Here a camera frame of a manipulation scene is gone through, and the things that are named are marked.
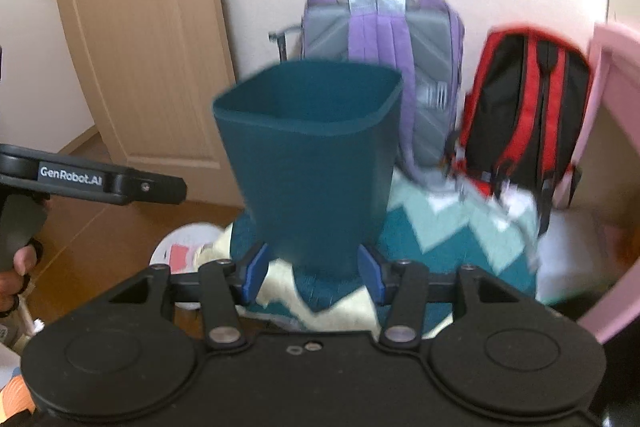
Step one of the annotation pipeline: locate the teal trash bin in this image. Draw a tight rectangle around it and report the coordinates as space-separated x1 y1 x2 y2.
213 60 402 279

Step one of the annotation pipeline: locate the left hand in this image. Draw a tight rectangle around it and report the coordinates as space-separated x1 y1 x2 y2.
0 239 43 317

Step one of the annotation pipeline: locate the teal white zigzag quilt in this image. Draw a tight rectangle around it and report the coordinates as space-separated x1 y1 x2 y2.
209 166 544 341

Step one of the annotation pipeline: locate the beige wooden door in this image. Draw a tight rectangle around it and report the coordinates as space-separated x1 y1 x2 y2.
56 0 242 207

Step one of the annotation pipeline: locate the red black backpack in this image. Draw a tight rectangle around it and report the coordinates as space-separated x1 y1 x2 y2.
445 25 593 234

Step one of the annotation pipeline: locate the purple grey backpack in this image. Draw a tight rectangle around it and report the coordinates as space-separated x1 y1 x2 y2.
269 0 464 191

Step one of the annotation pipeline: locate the pink furniture frame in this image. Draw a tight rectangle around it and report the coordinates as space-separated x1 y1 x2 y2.
568 23 639 343

